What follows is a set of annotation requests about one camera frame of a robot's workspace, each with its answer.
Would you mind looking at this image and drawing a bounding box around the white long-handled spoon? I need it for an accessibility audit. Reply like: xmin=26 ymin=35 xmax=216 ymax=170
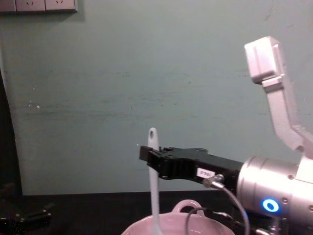
xmin=147 ymin=127 xmax=164 ymax=235

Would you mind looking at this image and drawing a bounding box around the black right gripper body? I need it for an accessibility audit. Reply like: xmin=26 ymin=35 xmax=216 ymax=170
xmin=168 ymin=146 xmax=243 ymax=189

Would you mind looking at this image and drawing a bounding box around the black table cloth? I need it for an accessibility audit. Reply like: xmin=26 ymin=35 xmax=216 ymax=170
xmin=0 ymin=190 xmax=313 ymax=235

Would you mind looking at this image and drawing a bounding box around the pale pink bowl with handle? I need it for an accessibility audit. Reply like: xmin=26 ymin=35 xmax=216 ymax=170
xmin=120 ymin=199 xmax=236 ymax=235

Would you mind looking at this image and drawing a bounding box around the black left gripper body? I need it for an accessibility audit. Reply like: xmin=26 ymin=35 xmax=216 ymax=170
xmin=0 ymin=213 xmax=52 ymax=232

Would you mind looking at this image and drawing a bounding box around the thin dark cable, silver plug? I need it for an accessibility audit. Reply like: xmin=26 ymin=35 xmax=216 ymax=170
xmin=185 ymin=173 xmax=251 ymax=235

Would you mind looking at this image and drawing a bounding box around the black upright panel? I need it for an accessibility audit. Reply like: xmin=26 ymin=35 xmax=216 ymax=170
xmin=0 ymin=66 xmax=23 ymax=196

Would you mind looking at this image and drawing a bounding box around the grey wall socket panel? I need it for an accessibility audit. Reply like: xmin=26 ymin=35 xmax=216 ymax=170
xmin=0 ymin=0 xmax=79 ymax=13

